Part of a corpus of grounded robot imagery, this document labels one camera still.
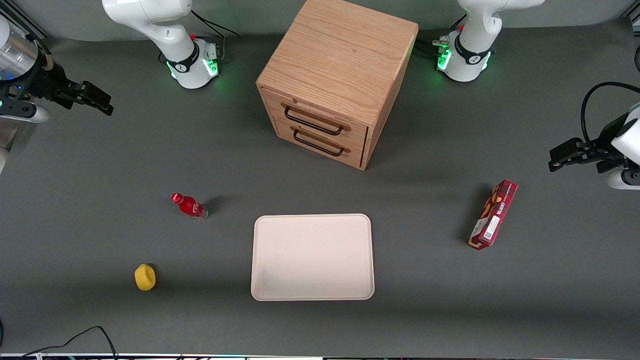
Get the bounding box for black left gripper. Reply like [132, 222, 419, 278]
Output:
[548, 113, 632, 174]

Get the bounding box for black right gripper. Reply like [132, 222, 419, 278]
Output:
[0, 42, 115, 116]

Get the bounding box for wooden drawer with worn handle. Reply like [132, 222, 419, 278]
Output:
[262, 89, 370, 151]

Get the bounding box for black drawer handle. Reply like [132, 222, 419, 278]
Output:
[283, 105, 345, 136]
[292, 128, 351, 157]

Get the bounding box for wooden drawer cabinet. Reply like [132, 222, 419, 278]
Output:
[255, 0, 420, 171]

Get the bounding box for red snack box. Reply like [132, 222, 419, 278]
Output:
[468, 179, 519, 251]

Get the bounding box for red plastic bottle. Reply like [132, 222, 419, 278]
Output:
[170, 192, 209, 220]

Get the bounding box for yellow toy fruit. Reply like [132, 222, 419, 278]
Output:
[134, 263, 157, 292]

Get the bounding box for beige rectangular tray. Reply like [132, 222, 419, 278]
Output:
[250, 213, 376, 302]

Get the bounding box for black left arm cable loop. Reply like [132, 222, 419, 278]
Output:
[580, 81, 640, 148]

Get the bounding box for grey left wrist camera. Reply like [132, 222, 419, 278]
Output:
[606, 166, 640, 191]

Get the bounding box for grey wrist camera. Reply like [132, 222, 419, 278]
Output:
[606, 166, 640, 191]
[0, 102, 51, 124]

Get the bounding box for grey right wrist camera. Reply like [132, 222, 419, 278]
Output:
[0, 102, 51, 124]

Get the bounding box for aluminium frame rail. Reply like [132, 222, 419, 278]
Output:
[0, 0, 52, 40]

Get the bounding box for black right arm base cables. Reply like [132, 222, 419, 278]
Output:
[191, 9, 240, 63]

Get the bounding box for black arm base cables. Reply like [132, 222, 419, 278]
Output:
[191, 9, 240, 63]
[414, 14, 467, 57]

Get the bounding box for black left arm base cables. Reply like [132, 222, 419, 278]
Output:
[414, 14, 467, 57]

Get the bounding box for black cable at table edge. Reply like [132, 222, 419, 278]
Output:
[20, 325, 119, 360]

